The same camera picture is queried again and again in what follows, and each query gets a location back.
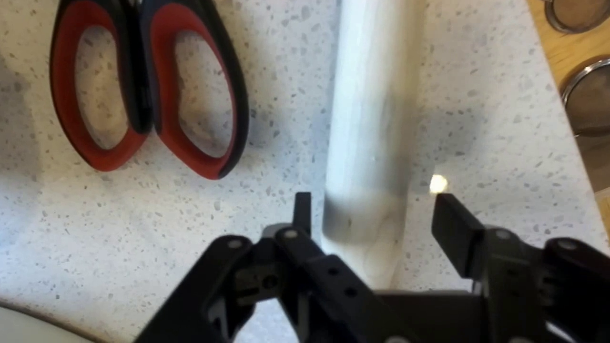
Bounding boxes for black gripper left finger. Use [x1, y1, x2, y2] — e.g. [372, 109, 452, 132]
[135, 193, 375, 343]

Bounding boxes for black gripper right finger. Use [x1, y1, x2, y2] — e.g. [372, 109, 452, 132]
[433, 193, 610, 343]

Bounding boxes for pale wooden rolling pin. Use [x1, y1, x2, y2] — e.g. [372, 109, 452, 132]
[322, 0, 425, 288]

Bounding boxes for open wooden drawer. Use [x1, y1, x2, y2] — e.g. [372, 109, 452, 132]
[526, 0, 610, 229]

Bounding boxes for large steel mesh strainer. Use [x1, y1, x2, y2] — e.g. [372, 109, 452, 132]
[560, 58, 610, 138]

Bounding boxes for small steel mesh strainer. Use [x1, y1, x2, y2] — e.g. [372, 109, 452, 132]
[543, 0, 610, 35]

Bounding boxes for red black scissors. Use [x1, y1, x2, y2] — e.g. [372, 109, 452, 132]
[49, 0, 250, 180]

